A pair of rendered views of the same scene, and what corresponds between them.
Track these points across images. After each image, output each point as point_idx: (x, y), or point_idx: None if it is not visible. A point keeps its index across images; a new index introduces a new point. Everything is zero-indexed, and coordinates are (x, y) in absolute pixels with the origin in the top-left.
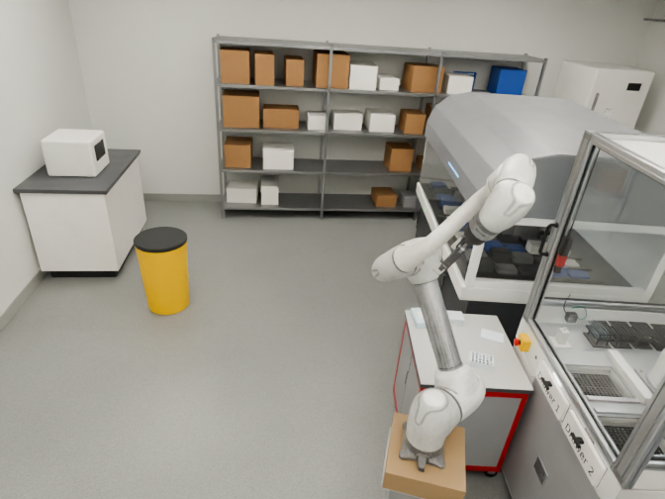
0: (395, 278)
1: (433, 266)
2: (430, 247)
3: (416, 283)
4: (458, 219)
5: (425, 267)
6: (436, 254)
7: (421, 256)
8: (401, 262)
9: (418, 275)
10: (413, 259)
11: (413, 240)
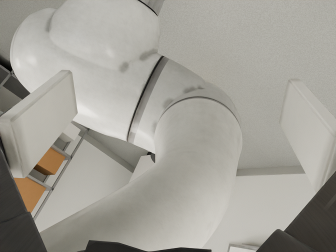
0: (227, 96)
1: (96, 26)
2: (213, 222)
3: (159, 22)
4: None
5: (128, 49)
6: (56, 45)
7: (232, 173)
8: (239, 157)
9: (152, 41)
10: (236, 163)
11: (85, 126)
